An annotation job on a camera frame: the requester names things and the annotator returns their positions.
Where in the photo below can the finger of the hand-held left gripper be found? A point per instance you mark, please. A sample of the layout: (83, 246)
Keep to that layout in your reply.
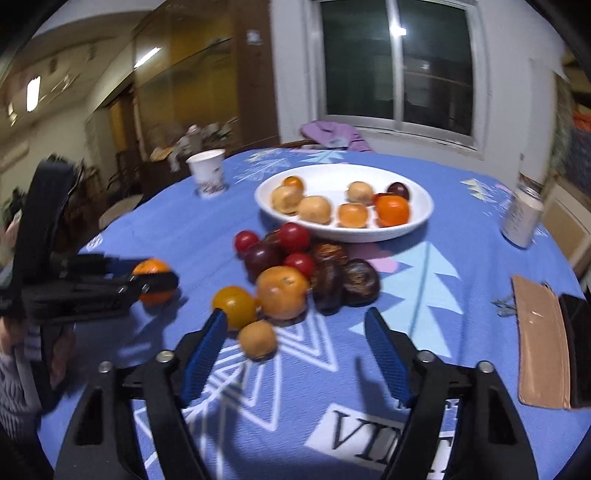
(157, 281)
(99, 264)

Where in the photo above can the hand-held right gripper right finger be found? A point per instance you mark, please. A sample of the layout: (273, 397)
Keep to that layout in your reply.
(387, 360)

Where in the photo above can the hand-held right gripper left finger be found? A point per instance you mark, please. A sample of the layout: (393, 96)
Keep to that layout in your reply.
(203, 355)

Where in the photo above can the small tan longan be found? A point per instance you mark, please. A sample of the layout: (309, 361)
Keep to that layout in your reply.
(257, 340)

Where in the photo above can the yellow-orange tomato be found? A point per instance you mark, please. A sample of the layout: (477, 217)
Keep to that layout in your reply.
(234, 305)

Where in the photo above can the dark brown water chestnut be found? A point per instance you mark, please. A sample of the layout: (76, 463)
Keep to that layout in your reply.
(361, 282)
(330, 253)
(325, 285)

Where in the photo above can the red cherry tomato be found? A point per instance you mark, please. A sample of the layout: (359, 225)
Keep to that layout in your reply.
(294, 235)
(299, 264)
(246, 241)

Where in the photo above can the brown-orange sapodilla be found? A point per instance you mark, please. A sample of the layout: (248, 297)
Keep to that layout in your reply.
(281, 293)

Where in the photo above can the dark red plum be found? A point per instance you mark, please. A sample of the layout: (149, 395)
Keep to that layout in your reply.
(263, 259)

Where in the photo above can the streaked orange persimmon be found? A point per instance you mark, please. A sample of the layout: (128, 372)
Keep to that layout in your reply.
(353, 215)

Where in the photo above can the tan round sapodilla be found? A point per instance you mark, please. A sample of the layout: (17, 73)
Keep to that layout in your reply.
(286, 198)
(315, 209)

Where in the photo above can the small orange tomato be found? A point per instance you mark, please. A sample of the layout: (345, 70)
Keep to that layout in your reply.
(293, 182)

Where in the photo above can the spotted tan sapodilla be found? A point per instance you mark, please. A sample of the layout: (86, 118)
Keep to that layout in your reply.
(360, 191)

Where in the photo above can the large dark purple plum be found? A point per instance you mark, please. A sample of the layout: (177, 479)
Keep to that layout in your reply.
(398, 189)

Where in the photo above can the white oval plate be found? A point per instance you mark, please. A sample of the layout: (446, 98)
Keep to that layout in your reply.
(323, 177)

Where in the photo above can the person's left hand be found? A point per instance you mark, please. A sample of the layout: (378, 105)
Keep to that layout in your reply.
(62, 355)

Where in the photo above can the blue printed tablecloth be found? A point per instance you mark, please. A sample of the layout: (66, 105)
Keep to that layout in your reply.
(161, 221)

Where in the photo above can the white printed paper cup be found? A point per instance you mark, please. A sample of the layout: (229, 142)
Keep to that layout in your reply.
(207, 170)

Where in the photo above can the beige phone flip case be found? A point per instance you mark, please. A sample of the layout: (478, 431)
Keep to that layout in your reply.
(538, 341)

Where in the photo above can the black smartphone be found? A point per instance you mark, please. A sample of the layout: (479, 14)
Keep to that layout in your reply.
(578, 350)

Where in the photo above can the wooden glass cabinet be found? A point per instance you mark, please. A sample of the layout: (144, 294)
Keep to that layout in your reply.
(198, 92)

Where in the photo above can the white drink can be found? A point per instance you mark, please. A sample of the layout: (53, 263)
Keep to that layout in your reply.
(519, 217)

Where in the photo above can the wooden chair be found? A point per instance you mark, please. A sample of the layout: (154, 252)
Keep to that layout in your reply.
(295, 144)

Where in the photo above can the purple cloth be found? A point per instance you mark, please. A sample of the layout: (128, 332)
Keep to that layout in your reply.
(328, 134)

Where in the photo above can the sliding glass window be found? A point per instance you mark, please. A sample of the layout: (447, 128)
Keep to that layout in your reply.
(360, 60)

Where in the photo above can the wooden picture frame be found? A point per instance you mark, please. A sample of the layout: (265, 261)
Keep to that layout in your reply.
(565, 226)

